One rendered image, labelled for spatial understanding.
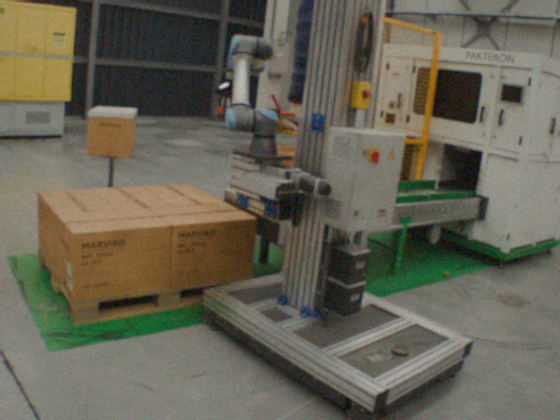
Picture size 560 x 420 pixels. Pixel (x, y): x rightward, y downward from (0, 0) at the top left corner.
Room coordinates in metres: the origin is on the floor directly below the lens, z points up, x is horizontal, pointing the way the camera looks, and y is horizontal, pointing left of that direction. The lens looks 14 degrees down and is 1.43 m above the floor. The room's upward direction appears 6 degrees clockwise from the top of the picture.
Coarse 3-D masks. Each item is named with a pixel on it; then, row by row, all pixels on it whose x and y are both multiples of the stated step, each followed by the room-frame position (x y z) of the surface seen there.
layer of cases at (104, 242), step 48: (48, 192) 3.32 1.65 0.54; (96, 192) 3.47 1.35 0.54; (144, 192) 3.63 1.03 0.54; (192, 192) 3.79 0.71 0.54; (48, 240) 3.03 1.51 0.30; (96, 240) 2.62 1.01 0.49; (144, 240) 2.80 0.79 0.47; (192, 240) 2.99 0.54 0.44; (240, 240) 3.21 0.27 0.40; (96, 288) 2.62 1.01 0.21; (144, 288) 2.80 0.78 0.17
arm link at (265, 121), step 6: (258, 108) 2.71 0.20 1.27; (258, 114) 2.70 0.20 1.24; (264, 114) 2.69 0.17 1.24; (270, 114) 2.69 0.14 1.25; (276, 114) 2.72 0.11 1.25; (258, 120) 2.68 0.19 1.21; (264, 120) 2.69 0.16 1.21; (270, 120) 2.70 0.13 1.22; (276, 120) 2.72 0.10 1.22; (252, 126) 2.68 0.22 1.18; (258, 126) 2.68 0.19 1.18; (264, 126) 2.69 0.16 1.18; (270, 126) 2.70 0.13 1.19; (276, 126) 2.74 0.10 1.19; (252, 132) 2.72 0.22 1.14; (258, 132) 2.70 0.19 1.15; (264, 132) 2.69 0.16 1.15; (270, 132) 2.70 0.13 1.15
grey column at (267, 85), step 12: (276, 0) 4.66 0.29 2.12; (288, 0) 4.73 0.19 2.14; (276, 12) 4.66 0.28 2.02; (276, 24) 4.66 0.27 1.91; (264, 36) 4.76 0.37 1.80; (276, 36) 4.67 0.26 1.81; (264, 72) 4.72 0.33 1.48; (264, 84) 4.70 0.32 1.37; (276, 84) 4.71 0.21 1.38; (264, 96) 4.69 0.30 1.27; (276, 96) 4.72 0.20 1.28; (276, 108) 4.72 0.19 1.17
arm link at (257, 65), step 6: (264, 42) 2.87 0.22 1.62; (264, 48) 2.86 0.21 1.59; (270, 48) 2.89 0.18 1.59; (258, 54) 2.86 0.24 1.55; (264, 54) 2.87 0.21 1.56; (270, 54) 2.91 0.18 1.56; (258, 60) 3.04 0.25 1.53; (264, 60) 2.97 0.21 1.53; (252, 66) 3.20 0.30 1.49; (258, 66) 3.15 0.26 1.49; (264, 66) 3.26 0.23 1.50; (258, 72) 3.28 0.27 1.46
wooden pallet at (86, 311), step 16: (64, 288) 2.70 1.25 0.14; (176, 288) 2.93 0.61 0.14; (192, 288) 3.00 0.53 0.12; (80, 304) 2.56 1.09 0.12; (96, 304) 2.62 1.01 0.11; (144, 304) 2.89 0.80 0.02; (160, 304) 2.87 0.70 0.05; (176, 304) 2.94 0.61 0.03; (192, 304) 3.01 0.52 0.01; (80, 320) 2.55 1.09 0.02; (96, 320) 2.61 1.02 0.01
